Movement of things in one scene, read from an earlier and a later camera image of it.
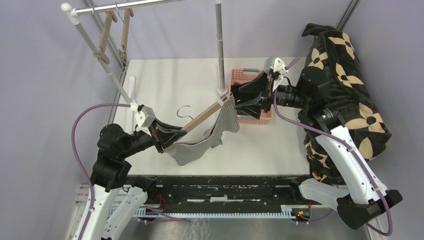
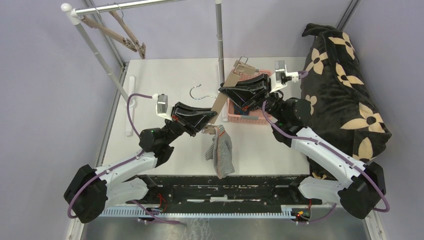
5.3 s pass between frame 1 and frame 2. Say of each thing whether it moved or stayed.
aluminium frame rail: stayed
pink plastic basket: stayed
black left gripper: moved
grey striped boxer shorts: moved
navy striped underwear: stayed
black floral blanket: stayed
